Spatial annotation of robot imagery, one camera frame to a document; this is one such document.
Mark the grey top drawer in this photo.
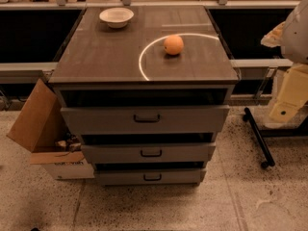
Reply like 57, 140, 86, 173
61, 105, 229, 135

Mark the grey drawer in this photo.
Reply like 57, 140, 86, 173
61, 105, 229, 135
82, 143, 216, 164
94, 168, 206, 186

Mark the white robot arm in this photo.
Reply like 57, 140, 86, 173
261, 0, 308, 123

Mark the grey bottom drawer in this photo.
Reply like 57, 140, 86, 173
94, 168, 206, 186

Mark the grey drawer cabinet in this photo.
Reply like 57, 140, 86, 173
50, 6, 239, 172

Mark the grey middle drawer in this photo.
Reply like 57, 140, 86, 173
82, 143, 216, 164

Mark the open cardboard box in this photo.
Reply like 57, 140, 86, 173
7, 80, 93, 180

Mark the black wheeled base leg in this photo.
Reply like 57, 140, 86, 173
243, 108, 275, 169

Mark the orange fruit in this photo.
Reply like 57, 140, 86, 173
164, 35, 184, 56

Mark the white ceramic bowl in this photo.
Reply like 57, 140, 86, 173
99, 8, 134, 29

